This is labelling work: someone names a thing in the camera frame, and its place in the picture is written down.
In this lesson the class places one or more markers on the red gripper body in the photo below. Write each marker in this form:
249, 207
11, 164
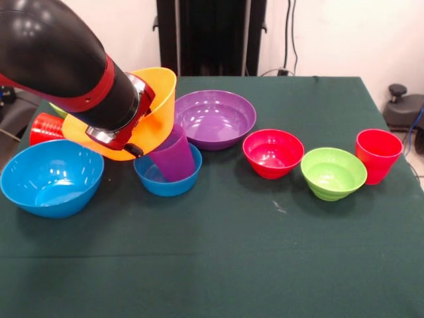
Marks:
124, 140

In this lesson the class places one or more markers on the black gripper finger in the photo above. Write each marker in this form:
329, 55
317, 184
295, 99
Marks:
134, 150

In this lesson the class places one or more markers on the purple cup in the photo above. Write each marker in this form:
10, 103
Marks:
177, 159

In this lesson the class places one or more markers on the small blue bowl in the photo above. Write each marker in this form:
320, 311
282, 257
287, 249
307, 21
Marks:
165, 189

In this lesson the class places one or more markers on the large yellow bowl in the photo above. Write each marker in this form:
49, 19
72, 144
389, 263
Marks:
162, 96

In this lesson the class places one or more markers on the red cup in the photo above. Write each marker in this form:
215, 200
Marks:
377, 165
44, 129

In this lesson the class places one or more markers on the purple bowl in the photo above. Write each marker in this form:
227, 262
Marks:
215, 119

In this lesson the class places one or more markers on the small pink bowl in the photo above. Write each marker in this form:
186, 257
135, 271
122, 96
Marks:
273, 155

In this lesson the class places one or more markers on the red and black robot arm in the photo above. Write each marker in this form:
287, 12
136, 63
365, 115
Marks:
49, 56

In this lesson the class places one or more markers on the large green bowl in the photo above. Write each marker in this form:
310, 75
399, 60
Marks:
59, 111

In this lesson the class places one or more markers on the large blue bowl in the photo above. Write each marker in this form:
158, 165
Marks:
51, 182

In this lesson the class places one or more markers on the grey stand base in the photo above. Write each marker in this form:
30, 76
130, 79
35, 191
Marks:
16, 112
405, 112

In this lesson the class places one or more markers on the dark green tablecloth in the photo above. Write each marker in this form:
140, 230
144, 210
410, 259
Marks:
212, 248

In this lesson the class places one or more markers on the small green bowl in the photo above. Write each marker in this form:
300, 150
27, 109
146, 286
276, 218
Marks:
333, 179

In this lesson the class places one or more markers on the black knob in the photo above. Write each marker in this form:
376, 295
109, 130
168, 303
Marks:
397, 90

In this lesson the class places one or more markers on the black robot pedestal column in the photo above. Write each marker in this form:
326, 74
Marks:
212, 39

